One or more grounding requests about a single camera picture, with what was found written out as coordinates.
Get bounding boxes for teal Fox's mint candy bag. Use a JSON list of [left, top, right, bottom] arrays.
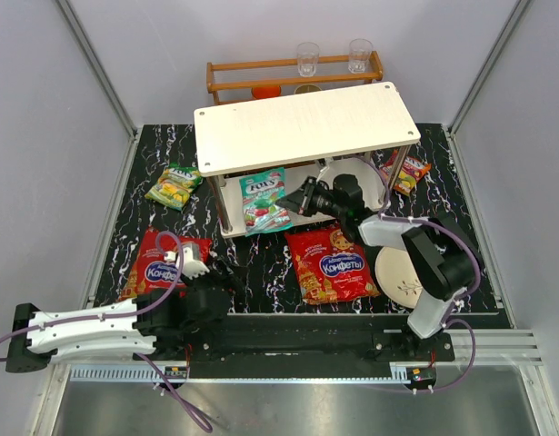
[[239, 167, 293, 236]]

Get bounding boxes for green yellow Fox's candy bag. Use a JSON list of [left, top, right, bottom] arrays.
[[145, 163, 203, 212]]

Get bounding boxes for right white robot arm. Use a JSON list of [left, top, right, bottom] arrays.
[[277, 173, 481, 340]]

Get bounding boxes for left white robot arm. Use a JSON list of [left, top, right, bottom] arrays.
[[5, 253, 245, 373]]

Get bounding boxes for white two-tier shelf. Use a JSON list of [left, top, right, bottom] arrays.
[[194, 82, 421, 238]]

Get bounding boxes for left red Konfety candy bag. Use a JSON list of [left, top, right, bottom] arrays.
[[118, 227, 213, 301]]

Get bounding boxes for red konfety candy bag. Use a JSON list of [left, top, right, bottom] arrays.
[[118, 227, 213, 301], [286, 225, 380, 305]]

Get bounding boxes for right red Konfety candy bag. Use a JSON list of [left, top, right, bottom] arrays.
[[286, 225, 380, 305]]

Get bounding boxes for orange Fox's candy bag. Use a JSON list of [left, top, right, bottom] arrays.
[[379, 150, 432, 196]]

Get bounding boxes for black marble mat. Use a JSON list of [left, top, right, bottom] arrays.
[[94, 124, 478, 313]]

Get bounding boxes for cream floral plate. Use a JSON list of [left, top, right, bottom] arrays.
[[374, 247, 423, 309]]

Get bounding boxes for olive round lid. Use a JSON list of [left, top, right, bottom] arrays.
[[294, 84, 322, 94]]

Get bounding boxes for orange round object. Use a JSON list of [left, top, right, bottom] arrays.
[[251, 85, 282, 100]]

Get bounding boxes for left clear drinking glass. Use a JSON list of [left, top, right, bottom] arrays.
[[296, 42, 320, 77]]

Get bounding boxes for clear drinking glass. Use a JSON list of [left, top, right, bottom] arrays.
[[348, 38, 373, 74], [296, 42, 320, 77]]

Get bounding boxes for brown wooden rack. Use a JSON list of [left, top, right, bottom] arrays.
[[205, 51, 384, 105]]

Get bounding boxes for right clear drinking glass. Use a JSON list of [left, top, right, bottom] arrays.
[[348, 38, 373, 74]]

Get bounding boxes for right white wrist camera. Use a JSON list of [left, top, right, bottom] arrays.
[[316, 157, 333, 176]]

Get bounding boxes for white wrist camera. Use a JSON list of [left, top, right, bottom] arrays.
[[316, 157, 333, 176], [164, 243, 210, 279]]

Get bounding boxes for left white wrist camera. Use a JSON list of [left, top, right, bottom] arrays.
[[164, 243, 210, 279]]

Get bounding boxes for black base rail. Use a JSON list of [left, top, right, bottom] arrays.
[[133, 312, 455, 378]]

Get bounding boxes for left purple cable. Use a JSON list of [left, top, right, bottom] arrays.
[[0, 230, 215, 432]]

